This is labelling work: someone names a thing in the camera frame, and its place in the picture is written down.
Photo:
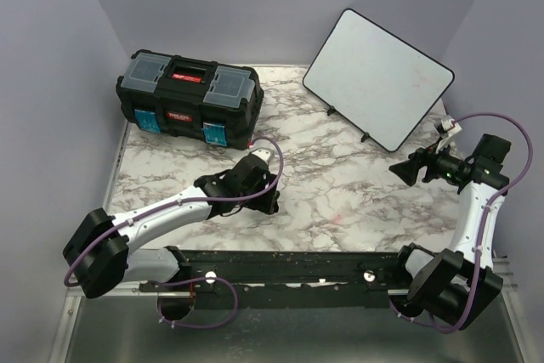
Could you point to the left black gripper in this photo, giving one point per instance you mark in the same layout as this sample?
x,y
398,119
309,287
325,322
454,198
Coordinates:
x,y
264,201

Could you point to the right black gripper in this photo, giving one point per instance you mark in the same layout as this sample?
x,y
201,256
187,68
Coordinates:
x,y
408,169

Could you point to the white dry-erase whiteboard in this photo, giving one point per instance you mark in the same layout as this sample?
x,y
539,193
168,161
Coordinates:
x,y
374,79

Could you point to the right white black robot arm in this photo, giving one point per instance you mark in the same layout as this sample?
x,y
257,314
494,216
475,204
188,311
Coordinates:
x,y
456,284

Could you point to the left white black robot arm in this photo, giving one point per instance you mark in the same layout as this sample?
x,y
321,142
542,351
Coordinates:
x,y
107,250

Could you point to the black whiteboard stand foot right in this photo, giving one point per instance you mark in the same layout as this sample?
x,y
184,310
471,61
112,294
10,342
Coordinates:
x,y
365,136

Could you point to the black plastic toolbox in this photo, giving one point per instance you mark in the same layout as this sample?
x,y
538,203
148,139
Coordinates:
x,y
216,103

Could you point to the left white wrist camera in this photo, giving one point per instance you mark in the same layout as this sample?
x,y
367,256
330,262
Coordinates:
x,y
264,154

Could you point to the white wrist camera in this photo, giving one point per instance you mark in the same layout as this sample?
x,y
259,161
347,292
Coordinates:
x,y
448,128
264,154

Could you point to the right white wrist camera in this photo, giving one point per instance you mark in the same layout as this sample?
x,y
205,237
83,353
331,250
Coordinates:
x,y
448,128

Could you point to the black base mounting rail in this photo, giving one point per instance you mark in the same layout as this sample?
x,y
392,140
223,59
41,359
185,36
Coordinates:
x,y
281,280

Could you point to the aluminium extrusion frame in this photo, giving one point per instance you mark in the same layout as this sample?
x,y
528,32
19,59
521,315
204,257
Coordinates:
x,y
453,286

